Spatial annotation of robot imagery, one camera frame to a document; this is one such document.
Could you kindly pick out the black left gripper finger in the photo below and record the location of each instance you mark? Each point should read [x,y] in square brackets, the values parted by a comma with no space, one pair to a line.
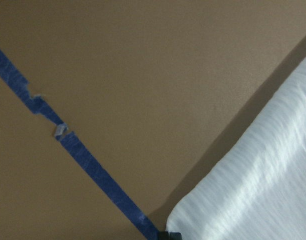
[165,235]

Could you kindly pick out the light blue button-up shirt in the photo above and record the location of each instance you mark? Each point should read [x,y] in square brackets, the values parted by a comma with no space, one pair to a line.
[257,191]

